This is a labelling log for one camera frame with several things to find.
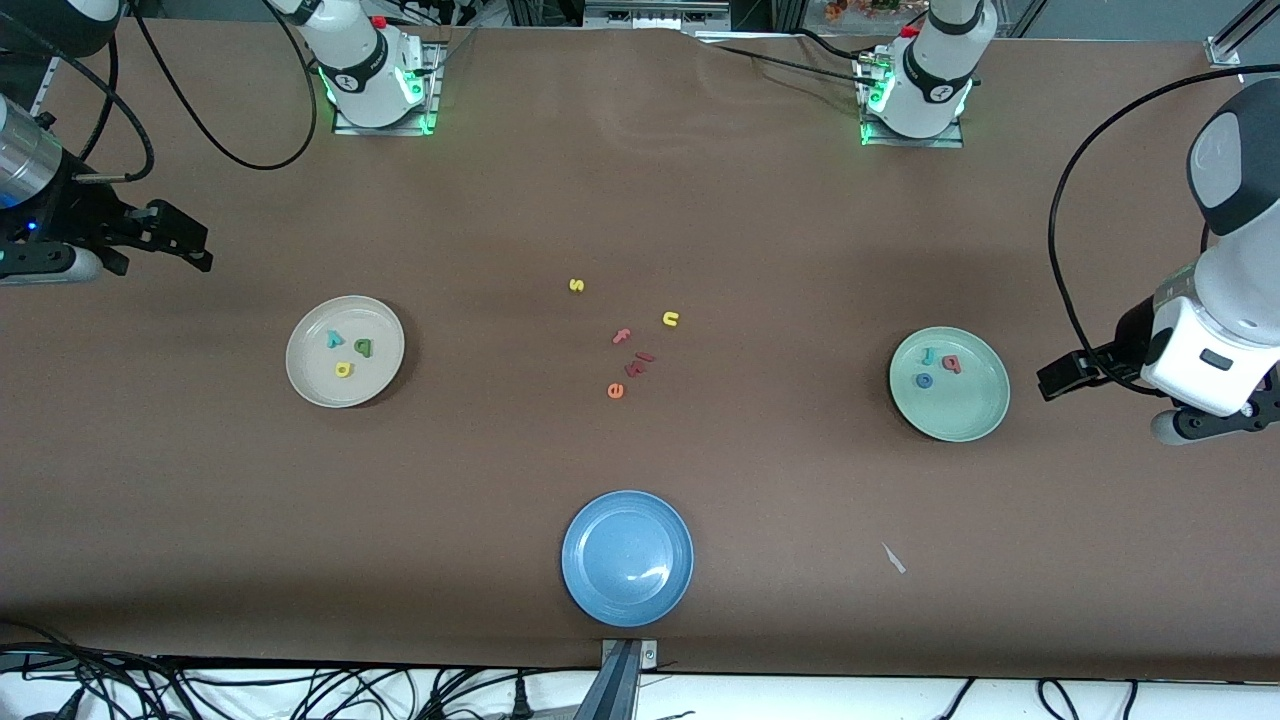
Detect light green round plate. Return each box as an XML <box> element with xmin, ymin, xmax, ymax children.
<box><xmin>888</xmin><ymin>326</ymin><xmax>1011</xmax><ymax>443</ymax></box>

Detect beige round plate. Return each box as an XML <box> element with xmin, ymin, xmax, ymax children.
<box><xmin>285</xmin><ymin>295</ymin><xmax>406</xmax><ymax>409</ymax></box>

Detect orange leaf decoration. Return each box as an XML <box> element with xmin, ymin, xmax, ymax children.
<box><xmin>825</xmin><ymin>0</ymin><xmax>926</xmax><ymax>21</ymax></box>

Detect blue round plate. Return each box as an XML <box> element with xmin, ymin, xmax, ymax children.
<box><xmin>561</xmin><ymin>489</ymin><xmax>695</xmax><ymax>629</ymax></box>

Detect silver equipment box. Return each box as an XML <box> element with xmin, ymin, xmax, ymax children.
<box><xmin>583</xmin><ymin>0</ymin><xmax>733</xmax><ymax>29</ymax></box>

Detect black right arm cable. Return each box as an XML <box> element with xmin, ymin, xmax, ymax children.
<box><xmin>0</xmin><ymin>0</ymin><xmax>319</xmax><ymax>183</ymax></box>

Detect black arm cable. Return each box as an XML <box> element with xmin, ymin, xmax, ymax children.
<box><xmin>1047</xmin><ymin>63</ymin><xmax>1280</xmax><ymax>393</ymax></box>
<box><xmin>0</xmin><ymin>0</ymin><xmax>319</xmax><ymax>183</ymax></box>

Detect aluminium frame rail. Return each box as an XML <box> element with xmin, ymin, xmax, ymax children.
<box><xmin>30</xmin><ymin>55</ymin><xmax>63</xmax><ymax>119</ymax></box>
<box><xmin>1207</xmin><ymin>0</ymin><xmax>1280</xmax><ymax>69</ymax></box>

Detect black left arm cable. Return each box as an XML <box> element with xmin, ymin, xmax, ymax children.
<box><xmin>1047</xmin><ymin>63</ymin><xmax>1280</xmax><ymax>393</ymax></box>

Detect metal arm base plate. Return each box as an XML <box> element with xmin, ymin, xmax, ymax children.
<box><xmin>332</xmin><ymin>40</ymin><xmax>446</xmax><ymax>136</ymax></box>
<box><xmin>858</xmin><ymin>55</ymin><xmax>966</xmax><ymax>149</ymax></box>

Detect black cable on mat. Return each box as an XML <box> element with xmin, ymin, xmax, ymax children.
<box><xmin>690</xmin><ymin>28</ymin><xmax>881</xmax><ymax>86</ymax></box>

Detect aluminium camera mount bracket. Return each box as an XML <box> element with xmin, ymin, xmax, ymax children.
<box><xmin>598</xmin><ymin>638</ymin><xmax>661</xmax><ymax>720</ymax></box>

